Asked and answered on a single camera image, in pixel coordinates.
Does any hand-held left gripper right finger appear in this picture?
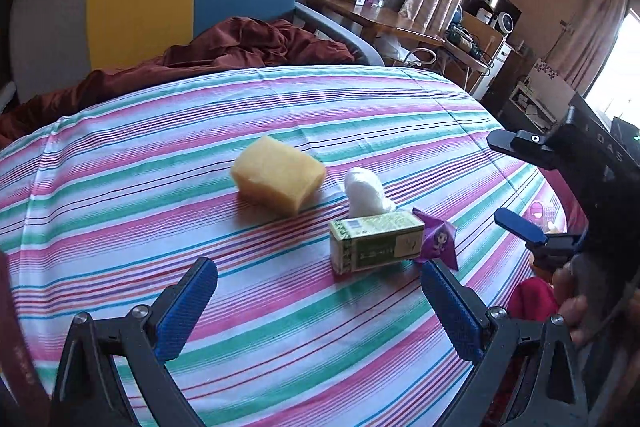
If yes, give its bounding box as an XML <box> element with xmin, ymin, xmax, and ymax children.
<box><xmin>421</xmin><ymin>258</ymin><xmax>591</xmax><ymax>427</ymax></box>

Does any dark red blanket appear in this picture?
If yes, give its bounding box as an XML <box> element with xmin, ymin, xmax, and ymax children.
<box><xmin>0</xmin><ymin>17</ymin><xmax>356</xmax><ymax>148</ymax></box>

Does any red cloth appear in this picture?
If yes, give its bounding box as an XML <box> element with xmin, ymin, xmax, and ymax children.
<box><xmin>507</xmin><ymin>278</ymin><xmax>561</xmax><ymax>323</ymax></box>

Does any striped bedsheet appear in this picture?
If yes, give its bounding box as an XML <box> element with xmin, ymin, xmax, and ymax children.
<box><xmin>0</xmin><ymin>66</ymin><xmax>588</xmax><ymax>427</ymax></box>

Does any green medicine box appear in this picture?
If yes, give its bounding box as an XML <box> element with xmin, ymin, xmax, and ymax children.
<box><xmin>329</xmin><ymin>210</ymin><xmax>426</xmax><ymax>278</ymax></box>

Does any person's right hand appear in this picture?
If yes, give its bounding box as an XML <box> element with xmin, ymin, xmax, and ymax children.
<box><xmin>552</xmin><ymin>257</ymin><xmax>593</xmax><ymax>348</ymax></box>

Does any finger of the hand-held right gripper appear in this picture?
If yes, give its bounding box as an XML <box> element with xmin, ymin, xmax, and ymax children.
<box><xmin>487</xmin><ymin>129</ymin><xmax>566</xmax><ymax>170</ymax></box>
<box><xmin>494</xmin><ymin>208</ymin><xmax>586</xmax><ymax>270</ymax></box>

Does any black silver stereo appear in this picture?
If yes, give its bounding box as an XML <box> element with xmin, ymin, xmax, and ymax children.
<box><xmin>472</xmin><ymin>0</ymin><xmax>523</xmax><ymax>32</ymax></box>

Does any grey bed frame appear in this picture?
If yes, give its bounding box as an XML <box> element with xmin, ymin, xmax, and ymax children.
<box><xmin>295</xmin><ymin>2</ymin><xmax>386</xmax><ymax>66</ymax></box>

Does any purple snack packet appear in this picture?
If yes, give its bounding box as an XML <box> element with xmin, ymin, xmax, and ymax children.
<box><xmin>411</xmin><ymin>207</ymin><xmax>460</xmax><ymax>271</ymax></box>

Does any wooden side table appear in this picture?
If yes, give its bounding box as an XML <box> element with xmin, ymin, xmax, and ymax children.
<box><xmin>304</xmin><ymin>0</ymin><xmax>446</xmax><ymax>58</ymax></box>

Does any yellow sponge block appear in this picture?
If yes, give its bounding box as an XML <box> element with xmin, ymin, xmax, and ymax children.
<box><xmin>230</xmin><ymin>136</ymin><xmax>327</xmax><ymax>215</ymax></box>

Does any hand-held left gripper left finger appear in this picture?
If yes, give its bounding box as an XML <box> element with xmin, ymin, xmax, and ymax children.
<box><xmin>50</xmin><ymin>257</ymin><xmax>219</xmax><ymax>427</ymax></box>

